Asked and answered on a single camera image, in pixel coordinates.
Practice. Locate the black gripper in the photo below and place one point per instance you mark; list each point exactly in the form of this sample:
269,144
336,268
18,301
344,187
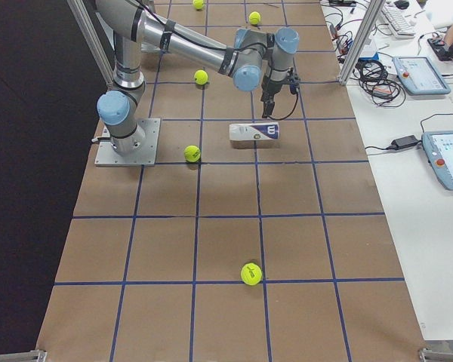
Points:
270,90

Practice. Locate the clear tennis ball can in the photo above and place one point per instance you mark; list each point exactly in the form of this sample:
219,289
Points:
244,135

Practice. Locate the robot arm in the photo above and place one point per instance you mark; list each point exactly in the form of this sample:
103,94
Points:
256,59

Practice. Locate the centre tennis ball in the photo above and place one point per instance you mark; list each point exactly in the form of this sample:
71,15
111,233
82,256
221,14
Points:
201,77

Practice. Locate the tennis ball by base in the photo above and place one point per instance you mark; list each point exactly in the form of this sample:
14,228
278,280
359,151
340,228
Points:
192,153
254,18

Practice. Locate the tennis ball near front edge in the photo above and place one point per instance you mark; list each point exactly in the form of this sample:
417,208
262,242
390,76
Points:
251,274

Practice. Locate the white blue box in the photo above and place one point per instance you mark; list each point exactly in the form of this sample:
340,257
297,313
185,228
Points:
369,51

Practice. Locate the brown paper table cover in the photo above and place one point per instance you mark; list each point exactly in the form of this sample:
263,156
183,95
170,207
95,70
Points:
151,266

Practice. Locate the black power adapter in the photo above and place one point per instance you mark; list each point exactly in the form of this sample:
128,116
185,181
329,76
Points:
404,143

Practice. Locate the far teach pendant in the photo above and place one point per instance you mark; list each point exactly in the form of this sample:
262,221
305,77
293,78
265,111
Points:
419,76

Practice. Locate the teach pendant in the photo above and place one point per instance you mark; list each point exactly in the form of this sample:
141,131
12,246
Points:
419,76
438,146

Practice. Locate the white keyboard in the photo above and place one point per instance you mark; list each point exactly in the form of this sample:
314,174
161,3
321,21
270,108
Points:
397,24

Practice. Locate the black computer mouse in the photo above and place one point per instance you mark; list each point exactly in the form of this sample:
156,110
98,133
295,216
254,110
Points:
401,4

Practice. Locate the black controller box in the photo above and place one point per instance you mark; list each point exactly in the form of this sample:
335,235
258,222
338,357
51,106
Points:
442,50

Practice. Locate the near teach pendant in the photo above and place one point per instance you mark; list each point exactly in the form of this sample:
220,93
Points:
438,146

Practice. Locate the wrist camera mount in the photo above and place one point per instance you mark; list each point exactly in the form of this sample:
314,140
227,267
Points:
293,81

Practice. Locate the aluminium frame post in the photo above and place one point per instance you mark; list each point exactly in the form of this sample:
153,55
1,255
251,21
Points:
360,39

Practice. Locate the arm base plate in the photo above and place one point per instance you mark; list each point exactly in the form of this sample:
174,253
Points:
138,149

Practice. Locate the aluminium corner rail right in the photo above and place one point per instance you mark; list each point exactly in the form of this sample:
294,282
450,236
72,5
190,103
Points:
427,355

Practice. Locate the aluminium corner rail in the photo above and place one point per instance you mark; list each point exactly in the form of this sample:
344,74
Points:
30,356
427,355

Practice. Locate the aluminium corner rail left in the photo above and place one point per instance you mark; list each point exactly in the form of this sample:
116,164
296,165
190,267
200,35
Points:
30,356

